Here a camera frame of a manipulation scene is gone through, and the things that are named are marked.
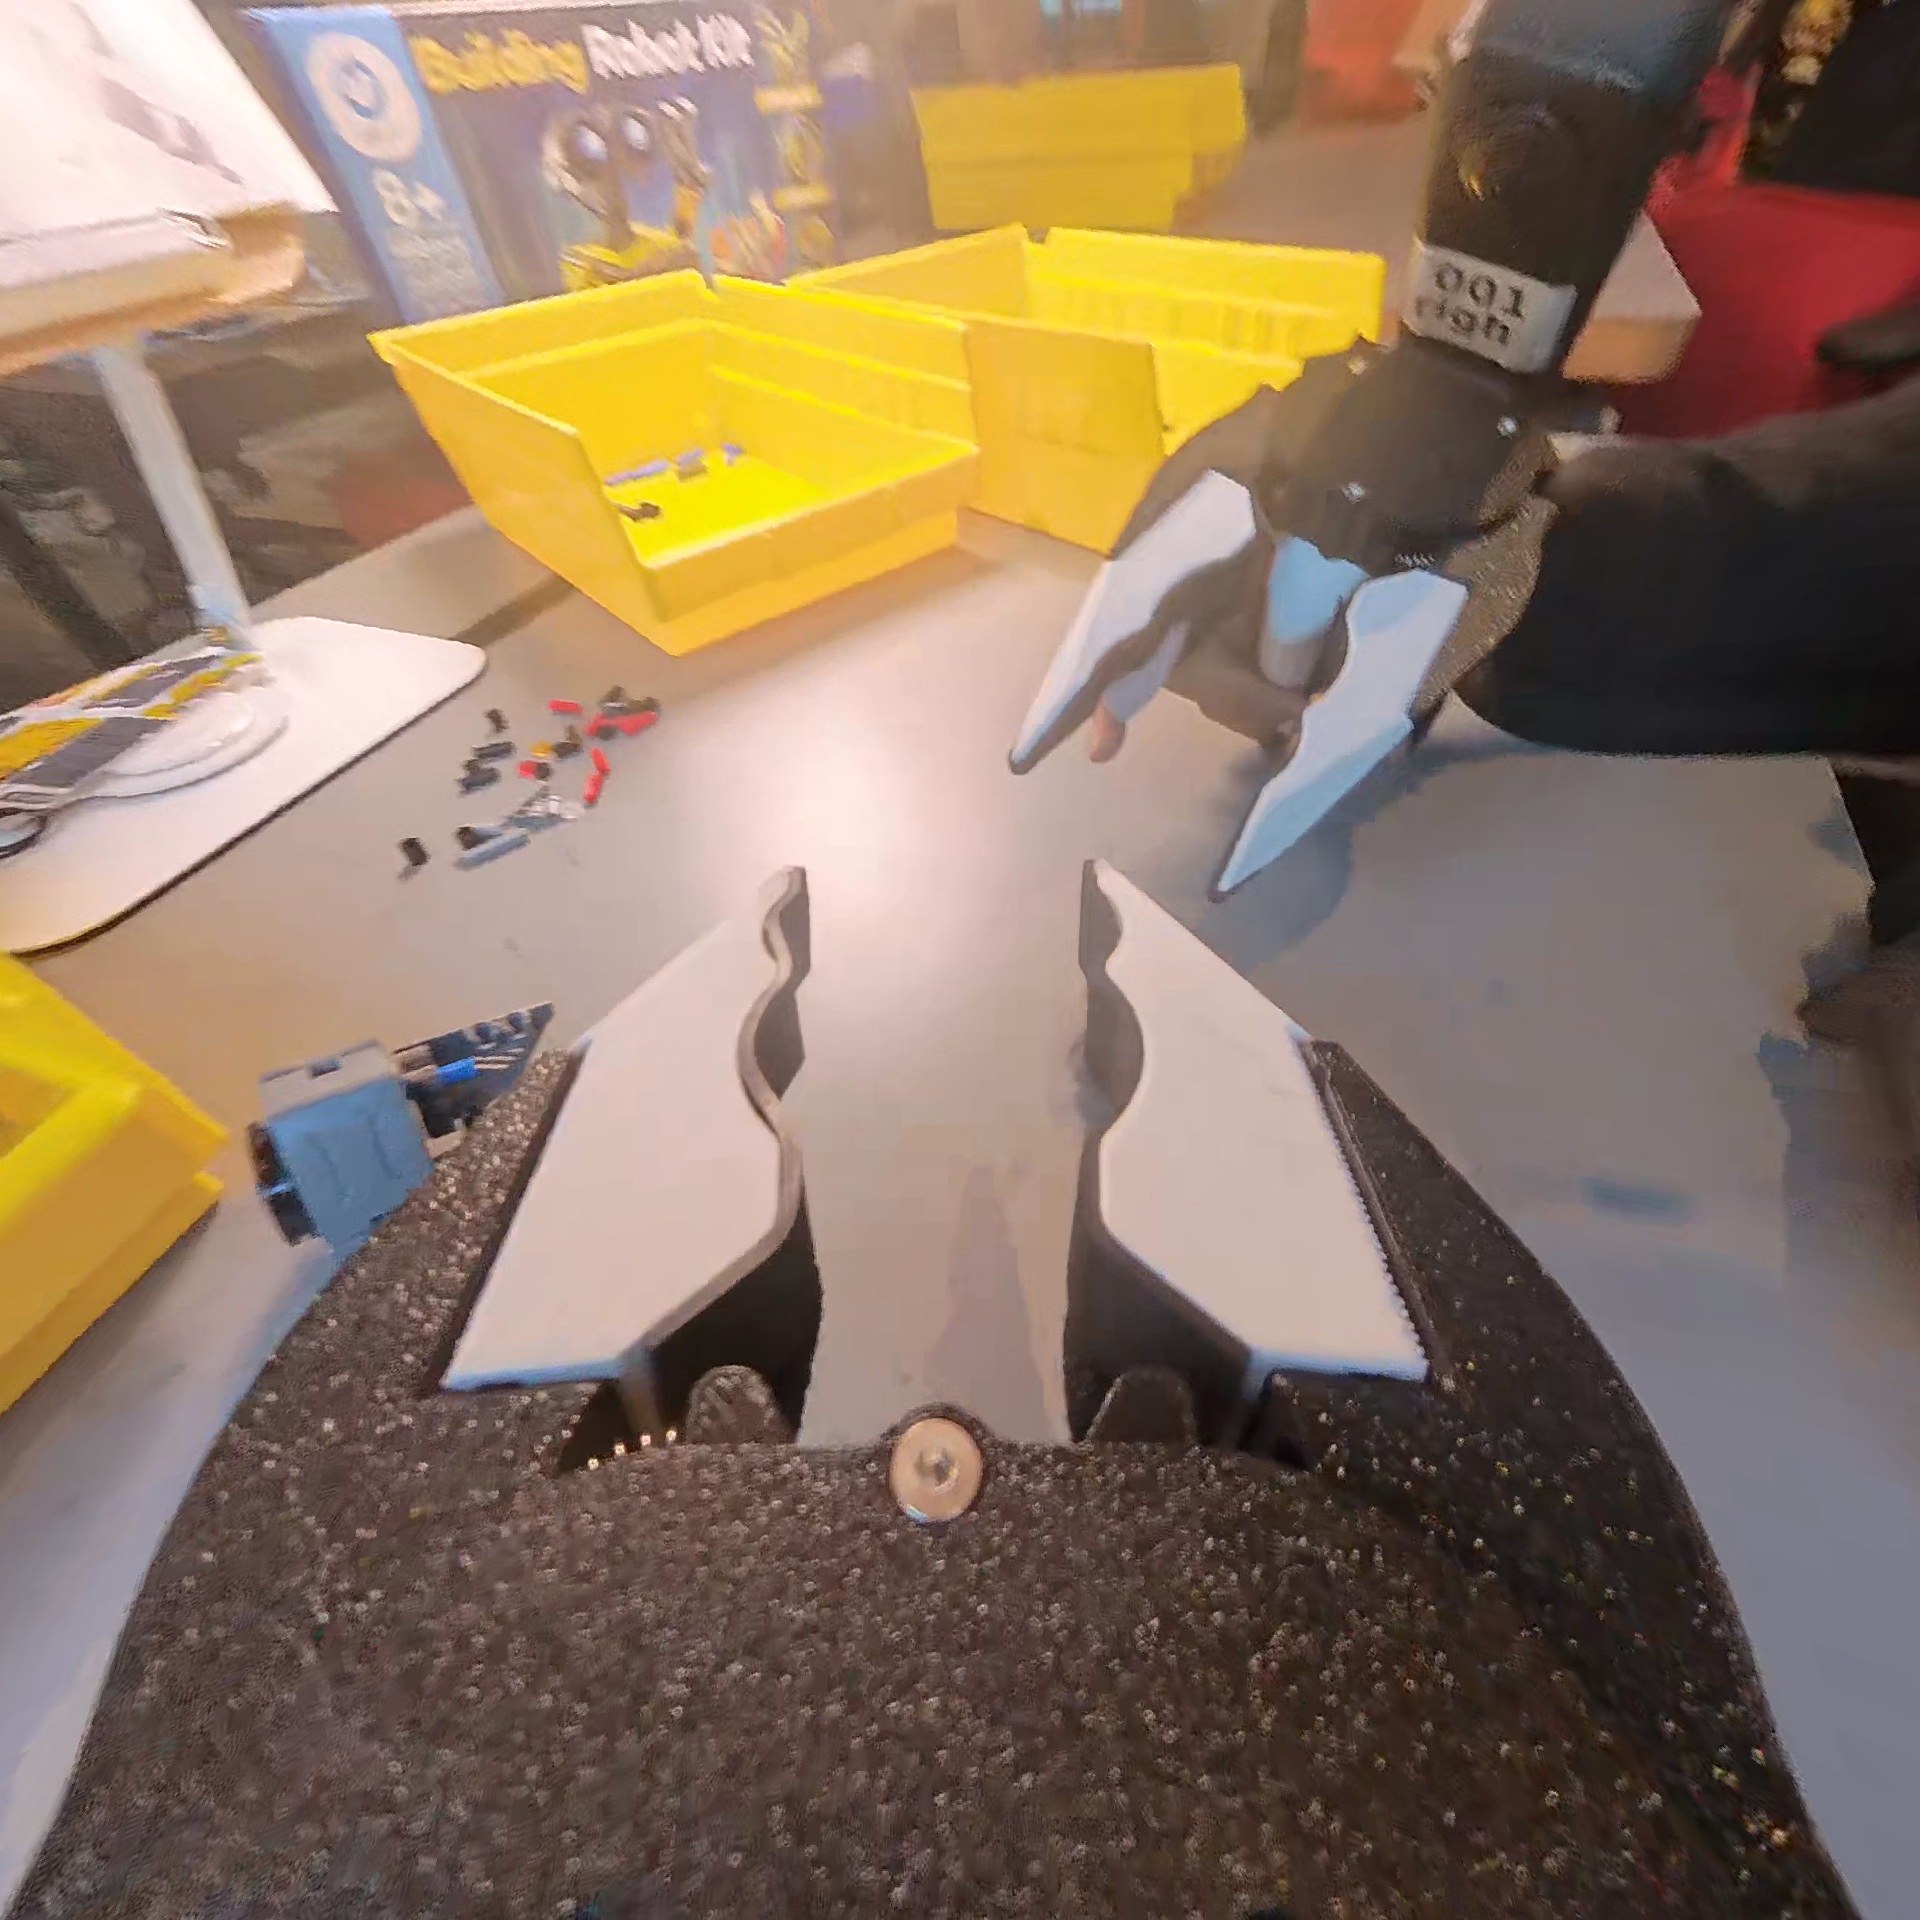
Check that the person's right forearm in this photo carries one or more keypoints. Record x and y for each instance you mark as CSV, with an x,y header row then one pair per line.
x,y
1723,599

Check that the blue robot kit box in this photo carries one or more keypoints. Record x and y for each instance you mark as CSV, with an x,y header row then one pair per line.
x,y
493,165

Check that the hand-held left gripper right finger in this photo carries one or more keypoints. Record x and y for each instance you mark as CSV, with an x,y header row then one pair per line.
x,y
1243,1184

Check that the person's right hand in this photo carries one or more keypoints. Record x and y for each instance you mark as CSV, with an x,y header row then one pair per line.
x,y
1117,733

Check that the pile of small brick parts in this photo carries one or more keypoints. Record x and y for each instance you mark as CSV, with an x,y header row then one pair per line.
x,y
540,765

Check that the yellow printed leaflet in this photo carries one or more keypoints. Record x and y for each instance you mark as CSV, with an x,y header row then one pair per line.
x,y
90,735

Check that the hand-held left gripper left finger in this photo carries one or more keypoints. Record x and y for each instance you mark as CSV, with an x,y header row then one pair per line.
x,y
628,1184

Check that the grey desk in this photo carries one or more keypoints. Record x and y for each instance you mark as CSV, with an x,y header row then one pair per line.
x,y
901,750

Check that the red chair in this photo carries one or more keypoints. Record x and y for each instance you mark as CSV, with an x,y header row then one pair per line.
x,y
1756,285

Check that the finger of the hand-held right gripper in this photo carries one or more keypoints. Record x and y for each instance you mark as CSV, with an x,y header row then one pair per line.
x,y
1155,562
1381,675

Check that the white round disc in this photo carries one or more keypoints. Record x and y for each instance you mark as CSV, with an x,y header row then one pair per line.
x,y
240,750

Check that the white booklet stand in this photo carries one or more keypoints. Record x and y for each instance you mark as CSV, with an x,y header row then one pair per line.
x,y
345,704

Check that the person's black hoodie torso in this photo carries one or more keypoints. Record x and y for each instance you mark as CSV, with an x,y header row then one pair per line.
x,y
1881,991

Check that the yellow plastic bin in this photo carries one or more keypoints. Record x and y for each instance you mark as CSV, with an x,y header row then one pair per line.
x,y
1065,406
105,1243
796,523
1050,165

